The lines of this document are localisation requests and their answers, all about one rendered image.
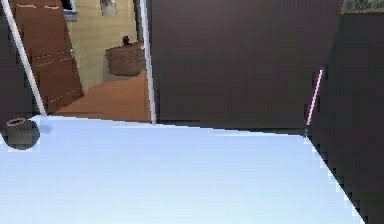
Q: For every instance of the brown woven side table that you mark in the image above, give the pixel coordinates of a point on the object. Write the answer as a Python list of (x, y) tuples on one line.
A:
[(125, 60)]

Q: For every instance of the small dark round object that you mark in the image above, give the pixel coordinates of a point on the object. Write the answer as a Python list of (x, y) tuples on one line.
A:
[(126, 40)]

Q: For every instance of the pink thin rod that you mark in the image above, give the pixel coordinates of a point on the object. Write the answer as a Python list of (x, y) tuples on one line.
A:
[(314, 97)]

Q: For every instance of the brown wooden cupboard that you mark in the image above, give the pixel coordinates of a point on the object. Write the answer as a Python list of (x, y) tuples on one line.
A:
[(46, 50)]

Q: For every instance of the grey framed window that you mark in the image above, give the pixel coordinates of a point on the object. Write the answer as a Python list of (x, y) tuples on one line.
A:
[(69, 8)]

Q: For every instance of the dark grey waste bin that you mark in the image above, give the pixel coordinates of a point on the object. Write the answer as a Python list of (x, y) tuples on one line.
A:
[(22, 134)]

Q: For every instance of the grey wall mirror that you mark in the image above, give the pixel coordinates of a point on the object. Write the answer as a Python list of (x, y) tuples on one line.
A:
[(108, 6)]

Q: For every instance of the framed green wall picture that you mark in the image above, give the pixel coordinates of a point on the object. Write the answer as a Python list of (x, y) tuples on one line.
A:
[(363, 5)]

